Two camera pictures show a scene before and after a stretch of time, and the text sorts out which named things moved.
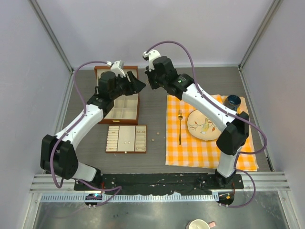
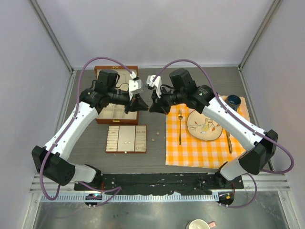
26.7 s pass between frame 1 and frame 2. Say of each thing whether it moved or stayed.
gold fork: stayed
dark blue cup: stayed
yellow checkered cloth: stayed
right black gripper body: moved
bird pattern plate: stayed
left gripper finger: moved
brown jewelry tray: stayed
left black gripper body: moved
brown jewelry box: stayed
